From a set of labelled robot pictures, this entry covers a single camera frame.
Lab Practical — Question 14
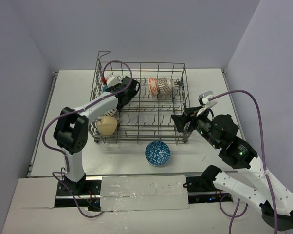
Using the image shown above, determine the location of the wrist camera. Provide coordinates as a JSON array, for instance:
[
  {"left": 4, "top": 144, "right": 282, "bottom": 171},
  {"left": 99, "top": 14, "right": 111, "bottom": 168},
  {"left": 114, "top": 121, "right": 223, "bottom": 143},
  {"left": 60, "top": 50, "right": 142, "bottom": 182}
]
[
  {"left": 196, "top": 91, "right": 217, "bottom": 117},
  {"left": 102, "top": 74, "right": 121, "bottom": 87}
]

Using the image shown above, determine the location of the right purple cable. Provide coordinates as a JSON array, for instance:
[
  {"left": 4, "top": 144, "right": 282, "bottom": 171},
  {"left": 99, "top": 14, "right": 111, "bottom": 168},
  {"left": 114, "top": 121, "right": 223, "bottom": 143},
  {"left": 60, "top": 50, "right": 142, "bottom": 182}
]
[{"left": 209, "top": 89, "right": 278, "bottom": 234}]

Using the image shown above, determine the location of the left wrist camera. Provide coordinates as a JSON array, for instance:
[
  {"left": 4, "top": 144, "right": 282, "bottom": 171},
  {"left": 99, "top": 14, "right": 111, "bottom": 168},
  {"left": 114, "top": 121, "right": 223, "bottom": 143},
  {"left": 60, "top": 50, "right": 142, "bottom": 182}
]
[{"left": 102, "top": 74, "right": 121, "bottom": 87}]

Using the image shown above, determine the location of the yellow bowl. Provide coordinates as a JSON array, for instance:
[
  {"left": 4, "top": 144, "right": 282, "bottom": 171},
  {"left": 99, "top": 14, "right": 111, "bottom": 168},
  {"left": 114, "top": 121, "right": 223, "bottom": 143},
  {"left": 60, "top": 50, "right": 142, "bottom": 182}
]
[{"left": 96, "top": 116, "right": 117, "bottom": 135}]

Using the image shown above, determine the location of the grey patterned bowl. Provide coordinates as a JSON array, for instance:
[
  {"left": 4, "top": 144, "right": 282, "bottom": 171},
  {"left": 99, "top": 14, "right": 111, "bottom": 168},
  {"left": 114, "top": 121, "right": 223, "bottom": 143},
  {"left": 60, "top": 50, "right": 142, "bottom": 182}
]
[{"left": 157, "top": 77, "right": 174, "bottom": 97}]

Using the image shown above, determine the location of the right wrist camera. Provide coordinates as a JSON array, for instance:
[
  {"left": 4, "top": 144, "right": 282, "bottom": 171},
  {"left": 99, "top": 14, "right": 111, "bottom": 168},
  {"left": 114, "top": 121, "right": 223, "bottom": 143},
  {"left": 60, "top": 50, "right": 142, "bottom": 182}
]
[{"left": 196, "top": 91, "right": 217, "bottom": 117}]

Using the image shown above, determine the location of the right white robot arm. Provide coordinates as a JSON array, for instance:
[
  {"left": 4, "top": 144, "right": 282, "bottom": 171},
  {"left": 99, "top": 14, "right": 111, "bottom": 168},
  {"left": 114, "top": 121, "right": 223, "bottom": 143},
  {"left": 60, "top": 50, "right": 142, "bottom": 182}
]
[{"left": 171, "top": 107, "right": 293, "bottom": 231}]

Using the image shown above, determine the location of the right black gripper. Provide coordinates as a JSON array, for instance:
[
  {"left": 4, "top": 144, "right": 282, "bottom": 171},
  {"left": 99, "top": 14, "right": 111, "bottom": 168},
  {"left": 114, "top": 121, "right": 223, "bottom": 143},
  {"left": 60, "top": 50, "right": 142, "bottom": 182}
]
[{"left": 169, "top": 104, "right": 220, "bottom": 148}]

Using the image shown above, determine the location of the blue patterned bowl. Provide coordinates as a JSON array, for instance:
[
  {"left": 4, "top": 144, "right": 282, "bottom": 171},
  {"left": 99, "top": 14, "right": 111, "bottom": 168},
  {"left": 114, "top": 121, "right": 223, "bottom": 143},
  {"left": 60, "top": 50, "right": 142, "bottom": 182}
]
[{"left": 145, "top": 141, "right": 171, "bottom": 167}]

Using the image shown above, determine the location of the grey wire dish rack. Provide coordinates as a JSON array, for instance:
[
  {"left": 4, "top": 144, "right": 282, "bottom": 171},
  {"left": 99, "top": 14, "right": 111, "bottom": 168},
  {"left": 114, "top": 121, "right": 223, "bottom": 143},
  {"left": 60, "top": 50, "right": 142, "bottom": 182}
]
[{"left": 89, "top": 51, "right": 190, "bottom": 144}]

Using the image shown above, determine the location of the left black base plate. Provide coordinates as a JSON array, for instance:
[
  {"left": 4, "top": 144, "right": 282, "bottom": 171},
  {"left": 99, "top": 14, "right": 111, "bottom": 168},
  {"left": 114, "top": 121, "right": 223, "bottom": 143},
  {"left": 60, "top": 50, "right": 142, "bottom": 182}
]
[{"left": 55, "top": 179, "right": 102, "bottom": 212}]

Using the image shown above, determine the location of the orange floral bowl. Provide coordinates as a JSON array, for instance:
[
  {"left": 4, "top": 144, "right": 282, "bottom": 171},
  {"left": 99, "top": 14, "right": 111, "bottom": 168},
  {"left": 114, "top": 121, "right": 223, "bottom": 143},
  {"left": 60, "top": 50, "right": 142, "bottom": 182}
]
[{"left": 148, "top": 77, "right": 160, "bottom": 97}]

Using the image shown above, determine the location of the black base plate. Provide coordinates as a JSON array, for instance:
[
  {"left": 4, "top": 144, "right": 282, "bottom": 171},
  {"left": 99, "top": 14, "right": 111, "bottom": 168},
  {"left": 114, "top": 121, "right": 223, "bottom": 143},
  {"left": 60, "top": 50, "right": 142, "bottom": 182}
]
[
  {"left": 55, "top": 179, "right": 102, "bottom": 212},
  {"left": 183, "top": 176, "right": 233, "bottom": 204}
]

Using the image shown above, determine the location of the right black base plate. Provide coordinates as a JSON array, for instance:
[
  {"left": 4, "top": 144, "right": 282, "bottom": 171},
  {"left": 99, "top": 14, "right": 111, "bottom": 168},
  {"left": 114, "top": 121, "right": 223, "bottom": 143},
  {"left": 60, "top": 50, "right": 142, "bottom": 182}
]
[{"left": 183, "top": 176, "right": 233, "bottom": 204}]

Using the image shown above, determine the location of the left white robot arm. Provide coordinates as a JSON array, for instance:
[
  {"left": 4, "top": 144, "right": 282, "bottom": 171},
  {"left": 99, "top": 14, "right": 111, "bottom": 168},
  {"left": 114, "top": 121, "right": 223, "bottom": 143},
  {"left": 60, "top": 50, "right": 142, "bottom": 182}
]
[{"left": 54, "top": 77, "right": 140, "bottom": 195}]

